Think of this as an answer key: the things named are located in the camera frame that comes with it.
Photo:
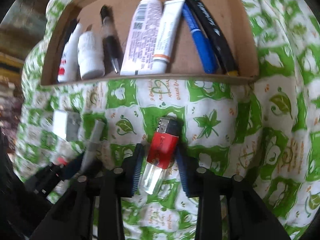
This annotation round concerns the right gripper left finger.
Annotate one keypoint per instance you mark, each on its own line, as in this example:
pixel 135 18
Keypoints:
pixel 71 217

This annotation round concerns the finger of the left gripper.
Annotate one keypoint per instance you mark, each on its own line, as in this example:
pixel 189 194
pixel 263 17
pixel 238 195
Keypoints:
pixel 43 182

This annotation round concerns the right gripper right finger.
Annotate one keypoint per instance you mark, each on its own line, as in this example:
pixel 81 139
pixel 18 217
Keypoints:
pixel 231 200

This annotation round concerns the white marker pen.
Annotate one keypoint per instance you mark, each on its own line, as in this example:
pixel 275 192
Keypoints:
pixel 92 145

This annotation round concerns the red clear lighter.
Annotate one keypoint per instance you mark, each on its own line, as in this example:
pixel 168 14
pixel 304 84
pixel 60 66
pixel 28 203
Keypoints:
pixel 160 154

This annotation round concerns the white charger plug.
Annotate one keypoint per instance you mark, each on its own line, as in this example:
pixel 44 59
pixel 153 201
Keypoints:
pixel 66 125

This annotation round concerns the white dropper bottle red label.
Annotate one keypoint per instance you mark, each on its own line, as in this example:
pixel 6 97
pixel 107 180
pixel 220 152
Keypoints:
pixel 68 68

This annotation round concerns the pink white ointment tube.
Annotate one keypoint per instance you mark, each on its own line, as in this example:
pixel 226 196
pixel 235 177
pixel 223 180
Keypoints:
pixel 141 40

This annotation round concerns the white pill bottle green label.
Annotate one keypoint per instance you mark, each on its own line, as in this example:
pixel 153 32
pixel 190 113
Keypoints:
pixel 90 56

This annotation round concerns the black gel pen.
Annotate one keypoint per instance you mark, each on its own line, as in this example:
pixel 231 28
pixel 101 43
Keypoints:
pixel 108 33

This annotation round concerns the blue marker pen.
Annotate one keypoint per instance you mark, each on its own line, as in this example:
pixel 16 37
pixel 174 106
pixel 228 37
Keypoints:
pixel 201 42

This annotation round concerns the black marker blue cap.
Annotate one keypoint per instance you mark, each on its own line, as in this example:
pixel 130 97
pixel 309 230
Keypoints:
pixel 70 29

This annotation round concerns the black marker yellow cap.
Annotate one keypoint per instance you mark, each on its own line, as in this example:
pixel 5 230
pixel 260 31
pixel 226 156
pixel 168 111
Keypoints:
pixel 215 36

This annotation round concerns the small white cream tube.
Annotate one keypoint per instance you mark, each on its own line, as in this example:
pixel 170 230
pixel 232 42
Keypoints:
pixel 167 32

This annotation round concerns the clear case red insert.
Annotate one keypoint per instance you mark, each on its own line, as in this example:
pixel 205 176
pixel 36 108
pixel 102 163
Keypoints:
pixel 59 160

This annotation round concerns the green white patterned quilt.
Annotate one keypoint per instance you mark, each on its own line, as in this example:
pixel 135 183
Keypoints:
pixel 268 130

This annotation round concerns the shallow cardboard tray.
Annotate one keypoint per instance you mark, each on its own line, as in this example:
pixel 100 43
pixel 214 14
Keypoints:
pixel 184 63

